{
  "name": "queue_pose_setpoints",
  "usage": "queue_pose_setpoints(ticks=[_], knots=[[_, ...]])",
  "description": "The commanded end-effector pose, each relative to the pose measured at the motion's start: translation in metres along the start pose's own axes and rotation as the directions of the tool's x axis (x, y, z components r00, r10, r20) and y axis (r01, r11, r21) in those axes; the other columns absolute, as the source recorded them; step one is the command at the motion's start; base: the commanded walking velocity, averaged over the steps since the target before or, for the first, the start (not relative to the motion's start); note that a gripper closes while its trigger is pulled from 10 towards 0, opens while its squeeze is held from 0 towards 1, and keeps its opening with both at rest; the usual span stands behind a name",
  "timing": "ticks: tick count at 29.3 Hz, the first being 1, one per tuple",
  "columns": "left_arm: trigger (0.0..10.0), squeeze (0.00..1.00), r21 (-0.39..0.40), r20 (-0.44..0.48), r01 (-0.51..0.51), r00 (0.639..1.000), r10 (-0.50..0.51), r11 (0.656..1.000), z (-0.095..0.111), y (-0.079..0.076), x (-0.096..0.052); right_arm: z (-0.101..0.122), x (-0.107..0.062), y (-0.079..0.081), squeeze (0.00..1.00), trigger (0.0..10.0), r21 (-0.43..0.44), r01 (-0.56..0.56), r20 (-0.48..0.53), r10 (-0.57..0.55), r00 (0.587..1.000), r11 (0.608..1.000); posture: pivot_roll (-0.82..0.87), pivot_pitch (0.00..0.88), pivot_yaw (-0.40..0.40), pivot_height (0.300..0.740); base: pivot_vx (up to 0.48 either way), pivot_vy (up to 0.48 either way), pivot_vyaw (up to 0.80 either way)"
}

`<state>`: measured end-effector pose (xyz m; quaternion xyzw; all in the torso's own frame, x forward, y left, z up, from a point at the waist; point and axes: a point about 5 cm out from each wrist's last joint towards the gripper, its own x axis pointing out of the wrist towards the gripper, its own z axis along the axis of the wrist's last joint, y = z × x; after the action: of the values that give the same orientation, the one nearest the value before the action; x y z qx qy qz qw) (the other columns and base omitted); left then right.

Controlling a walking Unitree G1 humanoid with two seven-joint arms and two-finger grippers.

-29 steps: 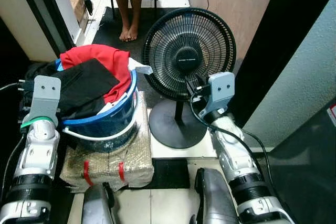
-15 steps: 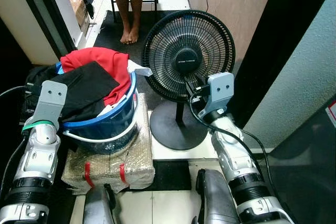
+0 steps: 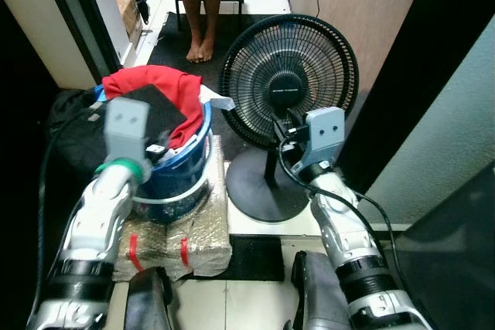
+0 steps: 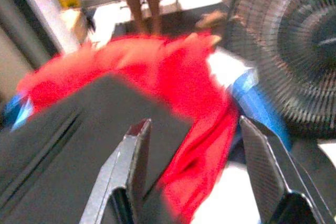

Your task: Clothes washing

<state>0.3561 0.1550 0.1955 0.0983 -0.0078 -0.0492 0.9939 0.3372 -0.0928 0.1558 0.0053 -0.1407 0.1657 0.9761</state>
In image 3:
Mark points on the beige plastic wrapped bundle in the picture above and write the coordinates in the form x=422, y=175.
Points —
x=205, y=237

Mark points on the large black garment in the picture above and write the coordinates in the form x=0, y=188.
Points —
x=161, y=110

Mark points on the brown cardboard box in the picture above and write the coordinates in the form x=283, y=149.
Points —
x=128, y=17

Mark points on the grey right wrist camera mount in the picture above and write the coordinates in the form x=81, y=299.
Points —
x=325, y=133

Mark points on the white cloth piece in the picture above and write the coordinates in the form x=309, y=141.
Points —
x=219, y=100

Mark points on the dark floor rug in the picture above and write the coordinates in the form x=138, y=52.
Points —
x=174, y=44

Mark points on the black bag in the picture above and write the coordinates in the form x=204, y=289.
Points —
x=73, y=133

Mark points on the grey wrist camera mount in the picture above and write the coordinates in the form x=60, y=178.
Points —
x=126, y=125
x=325, y=133

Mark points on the black doormat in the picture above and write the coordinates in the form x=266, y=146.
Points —
x=251, y=259

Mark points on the left robot leg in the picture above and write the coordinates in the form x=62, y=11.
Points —
x=148, y=299

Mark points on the person with bare legs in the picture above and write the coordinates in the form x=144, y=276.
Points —
x=199, y=5

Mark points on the blue plastic bucket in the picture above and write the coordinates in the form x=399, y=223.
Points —
x=182, y=175

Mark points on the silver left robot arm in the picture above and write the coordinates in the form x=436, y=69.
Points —
x=97, y=222

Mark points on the black pedestal fan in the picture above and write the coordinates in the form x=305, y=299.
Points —
x=290, y=90

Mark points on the red garment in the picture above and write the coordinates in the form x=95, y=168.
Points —
x=162, y=83

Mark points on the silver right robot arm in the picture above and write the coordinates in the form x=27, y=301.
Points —
x=348, y=229

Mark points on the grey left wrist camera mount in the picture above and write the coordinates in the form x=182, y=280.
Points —
x=126, y=125

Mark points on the black door frame post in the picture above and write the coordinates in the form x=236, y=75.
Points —
x=433, y=36
x=73, y=5

